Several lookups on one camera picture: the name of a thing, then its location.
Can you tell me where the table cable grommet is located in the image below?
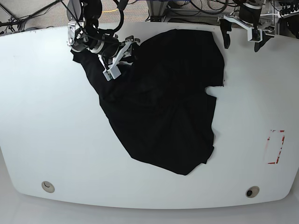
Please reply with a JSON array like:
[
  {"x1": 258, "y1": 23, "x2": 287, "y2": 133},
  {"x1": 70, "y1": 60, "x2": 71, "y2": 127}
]
[
  {"x1": 245, "y1": 186, "x2": 260, "y2": 198},
  {"x1": 42, "y1": 181, "x2": 55, "y2": 193}
]

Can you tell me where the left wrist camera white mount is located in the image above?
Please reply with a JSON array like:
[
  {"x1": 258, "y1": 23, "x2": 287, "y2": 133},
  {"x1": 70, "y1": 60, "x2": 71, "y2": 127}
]
[{"x1": 246, "y1": 27, "x2": 263, "y2": 42}]

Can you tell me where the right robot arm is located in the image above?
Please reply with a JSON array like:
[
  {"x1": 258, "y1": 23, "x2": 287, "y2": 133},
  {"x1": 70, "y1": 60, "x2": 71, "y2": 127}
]
[{"x1": 65, "y1": 0, "x2": 128, "y2": 64}]

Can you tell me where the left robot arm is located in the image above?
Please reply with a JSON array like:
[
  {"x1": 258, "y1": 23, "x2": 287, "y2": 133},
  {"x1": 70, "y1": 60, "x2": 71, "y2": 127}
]
[{"x1": 218, "y1": 0, "x2": 275, "y2": 52}]

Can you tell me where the red tape rectangle marking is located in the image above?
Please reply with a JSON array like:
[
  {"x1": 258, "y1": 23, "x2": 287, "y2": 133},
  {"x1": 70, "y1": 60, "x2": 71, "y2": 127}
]
[{"x1": 264, "y1": 130, "x2": 285, "y2": 164}]

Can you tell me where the black T-shirt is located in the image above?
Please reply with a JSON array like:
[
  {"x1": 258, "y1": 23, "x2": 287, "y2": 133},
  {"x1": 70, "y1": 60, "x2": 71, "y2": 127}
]
[{"x1": 73, "y1": 29, "x2": 225, "y2": 175}]

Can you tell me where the aluminium frame post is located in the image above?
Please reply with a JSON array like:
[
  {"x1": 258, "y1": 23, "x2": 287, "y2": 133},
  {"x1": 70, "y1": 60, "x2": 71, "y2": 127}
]
[{"x1": 146, "y1": 0, "x2": 169, "y2": 22}]

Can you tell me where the right table cable grommet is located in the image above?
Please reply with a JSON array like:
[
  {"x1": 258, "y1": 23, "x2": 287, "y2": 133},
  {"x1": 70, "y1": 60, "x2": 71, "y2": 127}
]
[{"x1": 245, "y1": 186, "x2": 260, "y2": 198}]

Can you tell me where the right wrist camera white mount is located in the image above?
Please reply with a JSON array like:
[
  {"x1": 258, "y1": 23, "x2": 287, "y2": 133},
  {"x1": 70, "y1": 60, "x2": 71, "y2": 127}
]
[{"x1": 103, "y1": 40, "x2": 132, "y2": 81}]

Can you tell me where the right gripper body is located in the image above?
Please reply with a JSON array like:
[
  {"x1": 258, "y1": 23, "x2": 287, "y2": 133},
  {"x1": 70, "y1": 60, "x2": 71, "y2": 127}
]
[{"x1": 97, "y1": 41, "x2": 123, "y2": 61}]

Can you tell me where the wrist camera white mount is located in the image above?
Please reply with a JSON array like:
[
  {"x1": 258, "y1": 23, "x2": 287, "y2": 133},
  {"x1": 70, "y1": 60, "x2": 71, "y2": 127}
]
[
  {"x1": 103, "y1": 40, "x2": 132, "y2": 81},
  {"x1": 246, "y1": 27, "x2": 263, "y2": 42}
]

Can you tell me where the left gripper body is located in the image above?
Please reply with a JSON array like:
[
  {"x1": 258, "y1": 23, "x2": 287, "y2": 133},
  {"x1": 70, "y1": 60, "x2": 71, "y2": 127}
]
[{"x1": 218, "y1": 15, "x2": 274, "y2": 35}]

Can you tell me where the left table cable grommet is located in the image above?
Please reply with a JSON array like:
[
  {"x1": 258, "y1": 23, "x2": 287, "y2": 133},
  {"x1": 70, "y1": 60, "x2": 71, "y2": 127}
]
[{"x1": 42, "y1": 181, "x2": 55, "y2": 193}]

